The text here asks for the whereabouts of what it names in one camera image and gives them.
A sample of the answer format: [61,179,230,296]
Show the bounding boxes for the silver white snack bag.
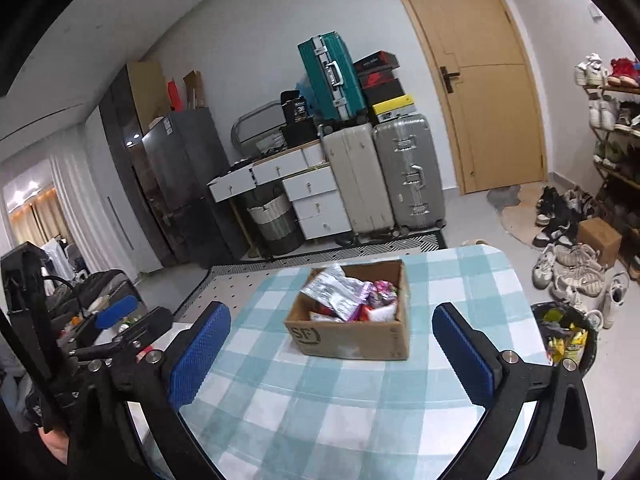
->
[300,263,373,322]

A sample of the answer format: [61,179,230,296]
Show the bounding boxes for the colourful purple snack bag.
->
[366,280,398,309]

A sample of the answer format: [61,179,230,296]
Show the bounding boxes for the red white balloon glue packet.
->
[356,301,397,323]

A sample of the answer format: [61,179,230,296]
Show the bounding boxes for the person's left hand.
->
[38,428,70,465]

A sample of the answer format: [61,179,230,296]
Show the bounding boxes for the teal plaid tablecloth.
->
[181,245,546,479]

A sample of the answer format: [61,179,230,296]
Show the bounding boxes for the black trash bin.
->
[530,301,599,377]

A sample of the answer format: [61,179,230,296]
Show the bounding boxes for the white woven laundry basket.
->
[247,193,305,256]

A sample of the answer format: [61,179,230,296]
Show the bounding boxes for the SF Express cardboard box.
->
[284,259,410,361]

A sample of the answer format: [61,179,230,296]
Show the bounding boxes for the small cardboard box on floor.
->
[577,218,622,268]

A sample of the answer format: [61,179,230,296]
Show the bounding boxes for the dark grey refrigerator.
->
[142,107,248,269]

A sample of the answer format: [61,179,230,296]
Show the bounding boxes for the white drawer cabinet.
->
[208,140,352,240]

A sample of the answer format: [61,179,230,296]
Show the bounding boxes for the beige suitcase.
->
[321,122,395,235]

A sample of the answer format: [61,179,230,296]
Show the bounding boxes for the teal suitcase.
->
[297,32,368,125]

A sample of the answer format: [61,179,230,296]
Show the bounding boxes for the silver suitcase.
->
[373,114,446,231]

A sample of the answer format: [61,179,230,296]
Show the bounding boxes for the wooden door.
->
[401,0,547,193]

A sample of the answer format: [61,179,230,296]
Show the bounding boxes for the wooden shoe rack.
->
[574,53,639,281]

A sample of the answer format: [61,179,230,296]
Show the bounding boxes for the yellow shoe box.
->
[373,94,416,116]

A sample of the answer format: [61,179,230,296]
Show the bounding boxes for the black shoe boxes stack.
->
[354,51,405,106]

